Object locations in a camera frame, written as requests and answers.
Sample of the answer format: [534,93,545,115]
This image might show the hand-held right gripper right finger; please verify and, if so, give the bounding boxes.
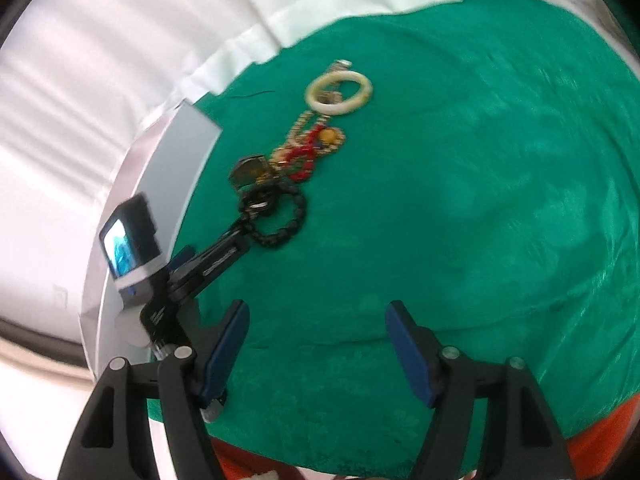
[385,300,576,480]

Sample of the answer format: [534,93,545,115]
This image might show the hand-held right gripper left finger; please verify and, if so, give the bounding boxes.
[56,299,251,480]

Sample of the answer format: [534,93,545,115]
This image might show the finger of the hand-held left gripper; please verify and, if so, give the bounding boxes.
[170,209,266,301]

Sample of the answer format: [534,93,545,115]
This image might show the black bead bracelet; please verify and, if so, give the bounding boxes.
[239,185,308,250]

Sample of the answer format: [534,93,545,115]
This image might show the gold bead necklace amber stones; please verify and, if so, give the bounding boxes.
[272,109,347,172]

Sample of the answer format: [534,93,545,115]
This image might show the green cloth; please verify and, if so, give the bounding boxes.
[149,0,640,476]

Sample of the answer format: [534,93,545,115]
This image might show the cream bangle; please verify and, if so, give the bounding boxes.
[305,72,373,115]

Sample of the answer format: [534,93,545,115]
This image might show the red bead bracelet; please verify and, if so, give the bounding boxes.
[281,127,322,184]

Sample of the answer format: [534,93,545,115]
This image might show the silver metal bracelet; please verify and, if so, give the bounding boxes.
[320,59,354,106]

